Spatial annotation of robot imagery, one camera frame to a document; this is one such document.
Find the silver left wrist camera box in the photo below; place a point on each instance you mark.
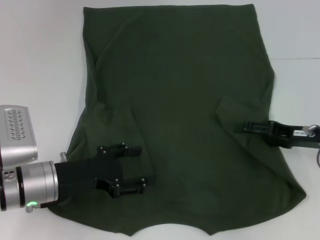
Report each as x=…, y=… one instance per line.
x=16, y=135

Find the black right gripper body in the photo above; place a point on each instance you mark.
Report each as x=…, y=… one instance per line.
x=282, y=136

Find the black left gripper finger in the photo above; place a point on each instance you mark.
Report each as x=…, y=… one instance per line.
x=133, y=151
x=130, y=186

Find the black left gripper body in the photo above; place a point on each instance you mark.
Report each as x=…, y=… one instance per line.
x=85, y=172

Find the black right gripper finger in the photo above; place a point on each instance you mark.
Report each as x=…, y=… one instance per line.
x=257, y=127

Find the dark green t-shirt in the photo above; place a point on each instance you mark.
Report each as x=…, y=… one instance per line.
x=180, y=87

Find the small silver plug stub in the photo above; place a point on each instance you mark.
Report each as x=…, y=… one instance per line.
x=63, y=157

